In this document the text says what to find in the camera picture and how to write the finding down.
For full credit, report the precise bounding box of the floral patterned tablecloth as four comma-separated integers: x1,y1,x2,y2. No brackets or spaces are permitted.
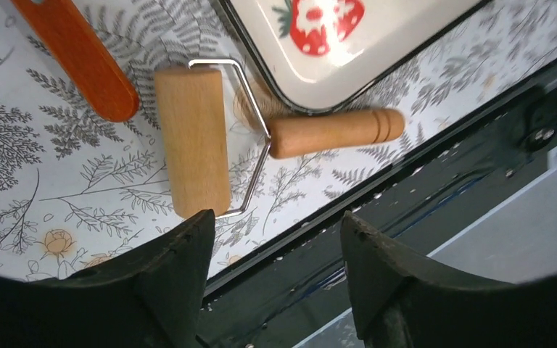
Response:
0,1,557,281

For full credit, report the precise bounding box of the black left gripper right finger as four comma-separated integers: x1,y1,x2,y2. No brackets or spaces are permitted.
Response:
340,212,557,347

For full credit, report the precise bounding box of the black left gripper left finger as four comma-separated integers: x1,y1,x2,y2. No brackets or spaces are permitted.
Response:
0,210,215,347

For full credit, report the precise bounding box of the square strawberry ceramic plate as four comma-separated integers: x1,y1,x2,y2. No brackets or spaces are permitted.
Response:
218,0,483,115

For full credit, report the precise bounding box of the wooden dough roller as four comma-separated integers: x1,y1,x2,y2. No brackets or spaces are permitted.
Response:
154,58,405,218

